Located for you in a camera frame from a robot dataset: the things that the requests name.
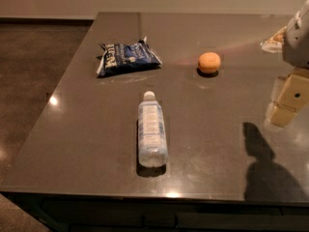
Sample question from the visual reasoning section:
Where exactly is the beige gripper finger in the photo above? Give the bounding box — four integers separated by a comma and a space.
266, 69, 309, 128

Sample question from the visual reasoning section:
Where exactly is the blue plastic water bottle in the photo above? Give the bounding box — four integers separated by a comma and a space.
138, 91, 168, 168

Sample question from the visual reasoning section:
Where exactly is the blue chip bag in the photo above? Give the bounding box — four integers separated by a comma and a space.
97, 37, 162, 77

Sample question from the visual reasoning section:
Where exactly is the clear snack wrapper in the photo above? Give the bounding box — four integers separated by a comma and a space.
261, 27, 287, 53

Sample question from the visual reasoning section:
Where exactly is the orange fruit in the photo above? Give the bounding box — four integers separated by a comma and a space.
198, 52, 221, 73

